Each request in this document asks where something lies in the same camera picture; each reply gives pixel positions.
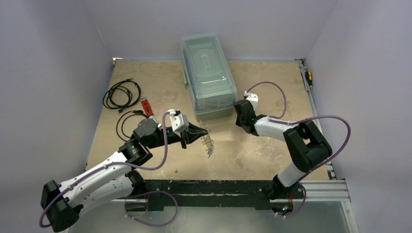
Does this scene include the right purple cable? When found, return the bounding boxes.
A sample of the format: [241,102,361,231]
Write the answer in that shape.
[244,81,351,219]

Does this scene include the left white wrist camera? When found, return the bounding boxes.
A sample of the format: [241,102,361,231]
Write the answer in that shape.
[168,109,189,134]

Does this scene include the clear plastic storage box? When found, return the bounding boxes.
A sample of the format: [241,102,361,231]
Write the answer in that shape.
[180,33,237,121]

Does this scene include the yellow black screwdriver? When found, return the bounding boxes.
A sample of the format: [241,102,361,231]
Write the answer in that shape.
[305,70,313,89]

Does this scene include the black usb cable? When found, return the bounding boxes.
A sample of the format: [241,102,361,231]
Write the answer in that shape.
[116,110,145,142]

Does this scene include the purple cable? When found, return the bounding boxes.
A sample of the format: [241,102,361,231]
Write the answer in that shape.
[244,81,351,219]
[39,111,179,228]

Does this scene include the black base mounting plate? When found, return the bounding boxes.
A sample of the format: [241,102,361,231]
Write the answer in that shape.
[127,179,305,213]

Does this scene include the metal key organizer plate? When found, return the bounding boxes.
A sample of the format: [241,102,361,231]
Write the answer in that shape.
[199,121,214,159]

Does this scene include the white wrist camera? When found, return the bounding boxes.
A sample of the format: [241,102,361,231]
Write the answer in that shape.
[168,109,189,134]
[244,91,258,111]

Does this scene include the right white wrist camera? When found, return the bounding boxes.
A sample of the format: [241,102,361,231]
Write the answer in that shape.
[244,91,258,111]

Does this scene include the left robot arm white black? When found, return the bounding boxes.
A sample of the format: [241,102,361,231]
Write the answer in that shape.
[39,110,208,233]

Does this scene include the coiled black cable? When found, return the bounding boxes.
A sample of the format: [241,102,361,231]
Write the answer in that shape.
[103,79,141,111]

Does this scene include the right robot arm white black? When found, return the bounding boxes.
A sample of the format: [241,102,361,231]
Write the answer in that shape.
[234,99,332,200]

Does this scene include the aluminium frame rail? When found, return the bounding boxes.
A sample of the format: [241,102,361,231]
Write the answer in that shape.
[270,179,351,203]

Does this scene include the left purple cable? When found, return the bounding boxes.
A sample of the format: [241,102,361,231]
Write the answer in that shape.
[39,111,179,228]

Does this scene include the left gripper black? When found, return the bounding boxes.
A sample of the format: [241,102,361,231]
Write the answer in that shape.
[146,120,208,150]

